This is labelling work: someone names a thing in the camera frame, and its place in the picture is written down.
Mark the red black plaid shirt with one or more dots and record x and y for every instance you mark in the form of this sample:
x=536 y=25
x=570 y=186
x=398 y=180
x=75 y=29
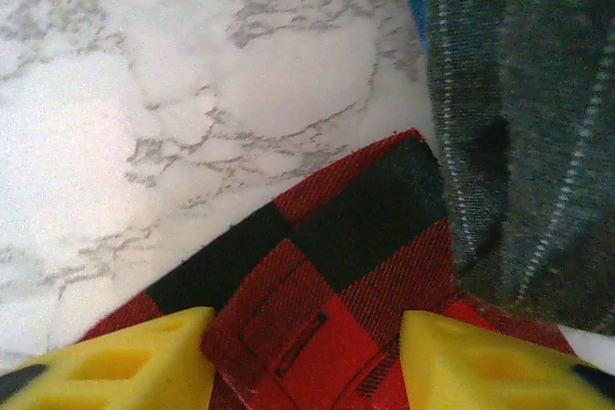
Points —
x=336 y=333

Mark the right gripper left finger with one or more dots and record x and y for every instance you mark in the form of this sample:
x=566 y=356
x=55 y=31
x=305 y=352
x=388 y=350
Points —
x=120 y=371

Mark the dark green striped shirt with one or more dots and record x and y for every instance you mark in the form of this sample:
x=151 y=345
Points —
x=543 y=141

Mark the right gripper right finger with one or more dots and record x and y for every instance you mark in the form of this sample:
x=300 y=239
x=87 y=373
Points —
x=490 y=371

